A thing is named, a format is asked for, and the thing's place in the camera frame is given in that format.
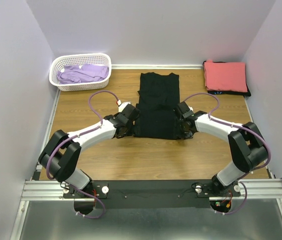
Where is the folded black t shirt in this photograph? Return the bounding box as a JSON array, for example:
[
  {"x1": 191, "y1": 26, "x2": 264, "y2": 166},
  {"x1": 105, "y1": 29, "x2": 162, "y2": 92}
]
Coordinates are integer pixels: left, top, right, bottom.
[{"x1": 202, "y1": 60, "x2": 252, "y2": 98}]

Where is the black t shirt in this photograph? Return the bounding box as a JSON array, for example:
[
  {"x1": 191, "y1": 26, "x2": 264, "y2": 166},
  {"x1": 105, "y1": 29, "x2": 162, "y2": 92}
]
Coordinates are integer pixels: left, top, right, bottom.
[
  {"x1": 134, "y1": 72, "x2": 180, "y2": 140},
  {"x1": 202, "y1": 60, "x2": 252, "y2": 98}
]

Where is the purple t shirt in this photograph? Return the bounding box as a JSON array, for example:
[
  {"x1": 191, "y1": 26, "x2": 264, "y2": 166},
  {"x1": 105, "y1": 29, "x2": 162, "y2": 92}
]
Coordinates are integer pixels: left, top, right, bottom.
[{"x1": 56, "y1": 63, "x2": 109, "y2": 84}]

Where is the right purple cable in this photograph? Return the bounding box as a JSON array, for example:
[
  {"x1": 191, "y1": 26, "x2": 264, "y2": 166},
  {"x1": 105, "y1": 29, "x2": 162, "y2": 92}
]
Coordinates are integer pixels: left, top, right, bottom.
[{"x1": 180, "y1": 92, "x2": 273, "y2": 181}]

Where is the aluminium frame rail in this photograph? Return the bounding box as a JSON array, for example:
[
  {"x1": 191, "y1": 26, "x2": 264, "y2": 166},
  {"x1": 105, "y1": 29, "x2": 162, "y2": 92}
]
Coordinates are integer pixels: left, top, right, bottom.
[{"x1": 21, "y1": 180, "x2": 63, "y2": 201}]

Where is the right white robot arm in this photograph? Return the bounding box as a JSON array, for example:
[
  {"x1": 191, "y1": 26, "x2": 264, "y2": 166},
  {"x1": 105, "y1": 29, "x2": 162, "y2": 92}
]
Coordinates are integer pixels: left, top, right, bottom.
[{"x1": 173, "y1": 101, "x2": 271, "y2": 196}]

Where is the white plastic laundry basket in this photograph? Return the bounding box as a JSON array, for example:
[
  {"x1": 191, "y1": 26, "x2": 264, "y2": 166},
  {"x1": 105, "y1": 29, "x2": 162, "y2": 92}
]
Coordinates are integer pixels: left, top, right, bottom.
[{"x1": 49, "y1": 53, "x2": 112, "y2": 92}]

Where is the purple cable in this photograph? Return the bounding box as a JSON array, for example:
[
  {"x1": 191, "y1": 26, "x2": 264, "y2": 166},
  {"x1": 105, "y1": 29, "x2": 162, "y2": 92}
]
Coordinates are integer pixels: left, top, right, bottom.
[
  {"x1": 47, "y1": 91, "x2": 121, "y2": 220},
  {"x1": 180, "y1": 92, "x2": 273, "y2": 181}
]

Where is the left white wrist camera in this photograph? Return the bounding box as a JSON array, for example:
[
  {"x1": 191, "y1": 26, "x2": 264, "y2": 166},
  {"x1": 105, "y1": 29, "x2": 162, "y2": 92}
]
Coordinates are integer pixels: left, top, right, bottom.
[{"x1": 117, "y1": 100, "x2": 131, "y2": 112}]

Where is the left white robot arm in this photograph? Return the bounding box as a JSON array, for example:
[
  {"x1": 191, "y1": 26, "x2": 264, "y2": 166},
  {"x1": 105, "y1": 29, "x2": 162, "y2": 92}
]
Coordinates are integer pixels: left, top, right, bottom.
[{"x1": 38, "y1": 102, "x2": 140, "y2": 198}]

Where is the folded red t shirt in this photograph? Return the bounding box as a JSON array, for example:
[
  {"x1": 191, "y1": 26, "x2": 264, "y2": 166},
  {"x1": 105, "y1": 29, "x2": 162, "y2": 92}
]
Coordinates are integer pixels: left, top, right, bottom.
[{"x1": 203, "y1": 59, "x2": 248, "y2": 93}]

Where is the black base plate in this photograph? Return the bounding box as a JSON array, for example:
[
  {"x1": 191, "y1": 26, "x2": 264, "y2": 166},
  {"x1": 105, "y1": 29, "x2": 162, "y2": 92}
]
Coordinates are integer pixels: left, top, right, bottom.
[{"x1": 63, "y1": 179, "x2": 249, "y2": 216}]

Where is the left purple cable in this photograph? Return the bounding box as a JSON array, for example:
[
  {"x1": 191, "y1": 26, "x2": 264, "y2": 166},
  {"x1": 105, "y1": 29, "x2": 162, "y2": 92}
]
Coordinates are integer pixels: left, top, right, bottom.
[{"x1": 47, "y1": 91, "x2": 121, "y2": 220}]

